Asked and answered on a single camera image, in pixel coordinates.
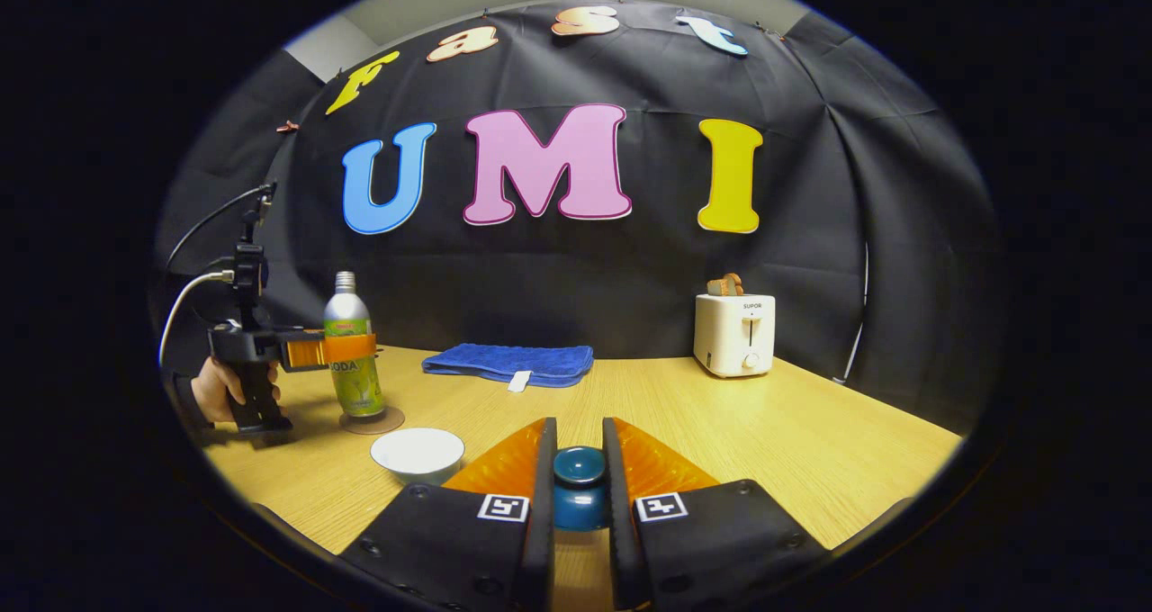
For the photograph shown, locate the white toaster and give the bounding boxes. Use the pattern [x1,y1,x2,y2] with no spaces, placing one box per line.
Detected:
[692,292,777,379]

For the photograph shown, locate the black backdrop cloth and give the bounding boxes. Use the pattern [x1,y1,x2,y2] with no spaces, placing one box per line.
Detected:
[153,0,1004,433]

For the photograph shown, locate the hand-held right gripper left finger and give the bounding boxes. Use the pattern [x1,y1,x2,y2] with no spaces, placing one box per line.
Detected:
[337,417,559,611]

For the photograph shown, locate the green label water bottle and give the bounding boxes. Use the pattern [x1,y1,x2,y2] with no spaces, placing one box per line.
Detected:
[323,271,386,419]

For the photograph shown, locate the teal teacup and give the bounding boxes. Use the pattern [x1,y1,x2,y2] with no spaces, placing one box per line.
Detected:
[370,427,466,487]

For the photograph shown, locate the black cable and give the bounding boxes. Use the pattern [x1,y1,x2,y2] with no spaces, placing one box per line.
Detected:
[165,183,275,271]

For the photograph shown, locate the thin white cable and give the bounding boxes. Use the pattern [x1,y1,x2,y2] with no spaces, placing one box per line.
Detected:
[832,241,872,385]

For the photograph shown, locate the round brown coaster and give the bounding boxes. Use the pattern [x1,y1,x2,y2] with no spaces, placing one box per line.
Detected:
[338,405,406,436]

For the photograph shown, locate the blue towel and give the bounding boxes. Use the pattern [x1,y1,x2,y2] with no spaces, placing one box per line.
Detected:
[421,342,595,390]

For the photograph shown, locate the thick white cable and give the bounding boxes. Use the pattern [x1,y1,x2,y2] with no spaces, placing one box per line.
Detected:
[158,270,237,370]

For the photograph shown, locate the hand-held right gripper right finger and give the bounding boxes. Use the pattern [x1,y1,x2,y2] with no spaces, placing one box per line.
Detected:
[601,417,829,611]

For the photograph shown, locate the teal teacup lid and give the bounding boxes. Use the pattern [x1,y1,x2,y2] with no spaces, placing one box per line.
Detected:
[551,445,615,534]

